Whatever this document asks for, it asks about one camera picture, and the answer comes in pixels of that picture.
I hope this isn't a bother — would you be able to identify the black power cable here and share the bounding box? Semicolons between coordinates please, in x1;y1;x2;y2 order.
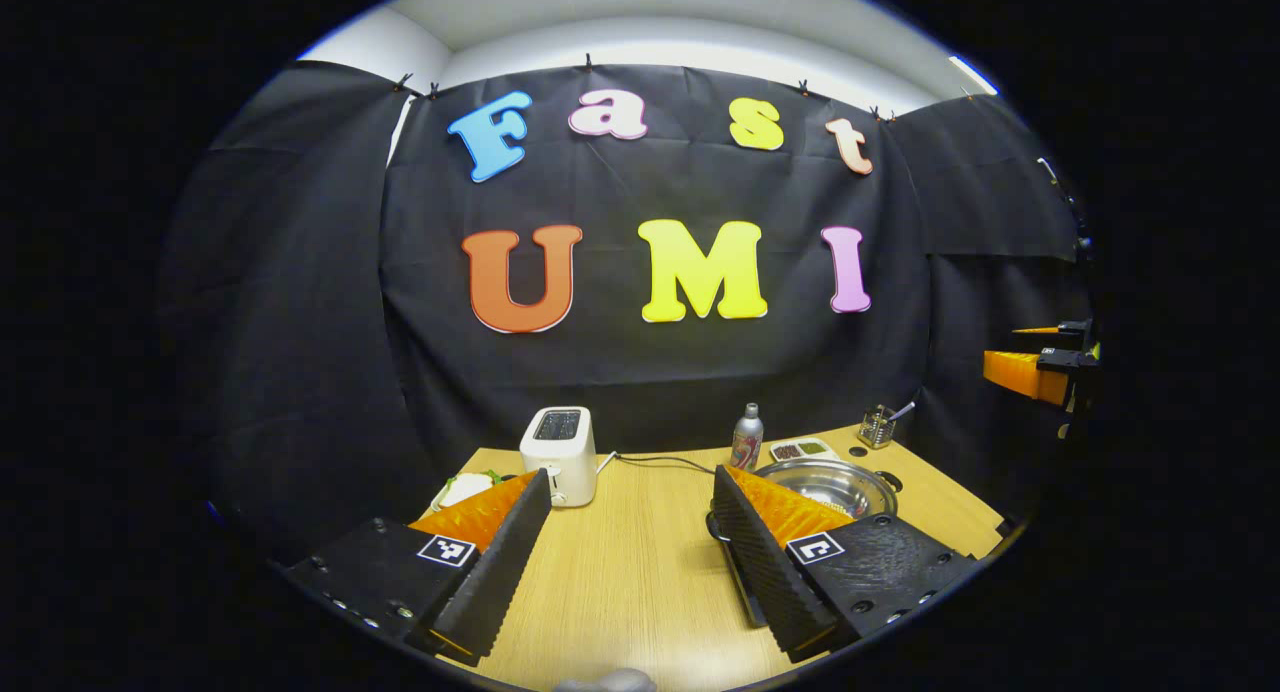
614;453;717;475

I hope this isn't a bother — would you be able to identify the silver patterned bottle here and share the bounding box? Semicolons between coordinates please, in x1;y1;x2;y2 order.
731;403;765;472

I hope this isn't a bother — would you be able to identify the white divided seasoning dish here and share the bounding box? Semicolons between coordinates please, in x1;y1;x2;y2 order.
768;437;841;465

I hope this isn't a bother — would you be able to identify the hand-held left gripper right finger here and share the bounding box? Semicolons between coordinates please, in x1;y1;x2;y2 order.
712;463;986;665

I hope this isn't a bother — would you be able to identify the white toaster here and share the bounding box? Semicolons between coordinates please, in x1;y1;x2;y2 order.
519;406;599;509

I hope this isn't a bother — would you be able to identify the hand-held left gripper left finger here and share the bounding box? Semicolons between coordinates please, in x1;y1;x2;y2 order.
285;468;554;670

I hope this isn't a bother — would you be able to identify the stainless steel pot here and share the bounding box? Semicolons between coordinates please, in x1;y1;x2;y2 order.
705;458;904;544

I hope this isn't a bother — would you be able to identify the metal mesh utensil holder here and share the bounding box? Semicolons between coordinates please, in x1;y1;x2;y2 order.
858;404;898;449

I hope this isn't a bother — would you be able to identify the pale cloth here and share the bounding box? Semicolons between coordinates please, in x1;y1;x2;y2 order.
555;668;658;692

